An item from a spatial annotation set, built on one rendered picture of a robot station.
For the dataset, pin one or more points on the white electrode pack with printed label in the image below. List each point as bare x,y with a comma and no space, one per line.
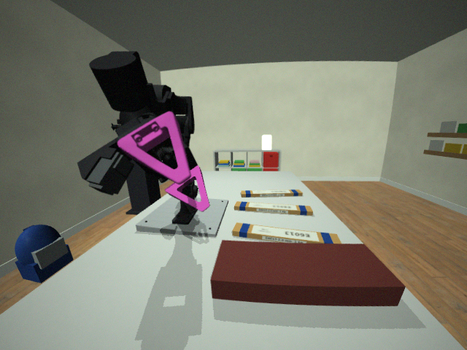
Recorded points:
270,193

